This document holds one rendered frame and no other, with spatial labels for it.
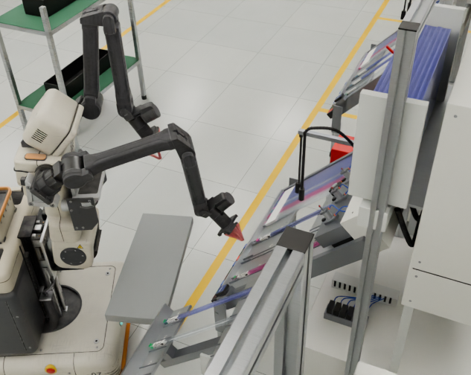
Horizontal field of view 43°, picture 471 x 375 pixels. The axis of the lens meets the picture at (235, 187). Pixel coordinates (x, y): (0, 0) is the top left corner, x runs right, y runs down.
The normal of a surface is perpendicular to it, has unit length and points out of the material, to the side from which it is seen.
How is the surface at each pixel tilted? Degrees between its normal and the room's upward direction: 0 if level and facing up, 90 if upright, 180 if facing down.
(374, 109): 90
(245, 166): 0
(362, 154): 90
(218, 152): 0
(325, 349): 0
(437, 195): 90
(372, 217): 90
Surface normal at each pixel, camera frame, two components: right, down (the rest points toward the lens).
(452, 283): -0.42, 0.58
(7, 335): 0.04, 0.63
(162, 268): -0.03, -0.77
